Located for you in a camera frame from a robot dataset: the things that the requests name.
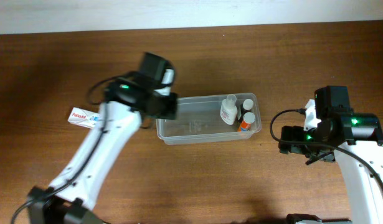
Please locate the orange glue stick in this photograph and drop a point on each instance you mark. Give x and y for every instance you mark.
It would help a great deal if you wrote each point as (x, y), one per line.
(248, 120)

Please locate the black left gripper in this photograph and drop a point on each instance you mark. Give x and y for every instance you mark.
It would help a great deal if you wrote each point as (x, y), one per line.
(165, 106)

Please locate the clear plastic container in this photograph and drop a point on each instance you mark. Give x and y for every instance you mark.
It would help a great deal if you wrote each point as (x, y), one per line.
(198, 120)

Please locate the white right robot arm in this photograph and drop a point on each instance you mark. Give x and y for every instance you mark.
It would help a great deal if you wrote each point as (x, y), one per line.
(355, 143)

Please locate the dark bottle white cap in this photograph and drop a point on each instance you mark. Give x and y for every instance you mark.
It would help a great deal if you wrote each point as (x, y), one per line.
(244, 107)

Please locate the white Panadol box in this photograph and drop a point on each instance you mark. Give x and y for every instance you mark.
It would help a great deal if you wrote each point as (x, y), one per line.
(84, 118)

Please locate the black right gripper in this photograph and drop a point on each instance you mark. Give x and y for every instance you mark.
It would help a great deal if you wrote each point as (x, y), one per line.
(291, 140)

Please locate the white pump bottle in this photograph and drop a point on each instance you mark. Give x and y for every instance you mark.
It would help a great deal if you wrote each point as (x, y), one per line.
(228, 110)

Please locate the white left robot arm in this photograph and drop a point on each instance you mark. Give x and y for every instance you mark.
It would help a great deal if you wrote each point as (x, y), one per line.
(72, 195)

